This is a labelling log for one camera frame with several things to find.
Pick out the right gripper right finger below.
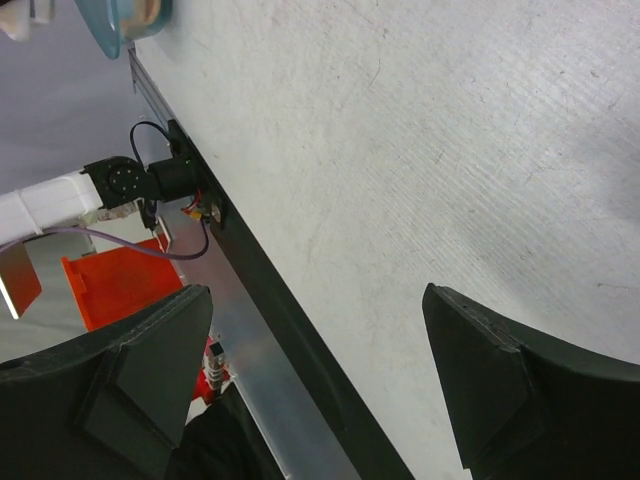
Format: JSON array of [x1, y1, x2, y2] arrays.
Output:
[[422, 284, 639, 479]]

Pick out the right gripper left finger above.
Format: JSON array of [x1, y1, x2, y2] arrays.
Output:
[[1, 285, 213, 479]]

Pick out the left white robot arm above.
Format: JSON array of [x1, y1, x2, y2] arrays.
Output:
[[1, 155, 201, 245]]

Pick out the red equipment in background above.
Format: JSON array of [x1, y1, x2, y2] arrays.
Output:
[[59, 238, 236, 406]]

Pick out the teal plastic tray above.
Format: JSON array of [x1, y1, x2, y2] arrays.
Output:
[[75, 0, 173, 59]]

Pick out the aluminium front rail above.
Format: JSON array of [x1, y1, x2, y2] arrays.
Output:
[[127, 49, 361, 480]]

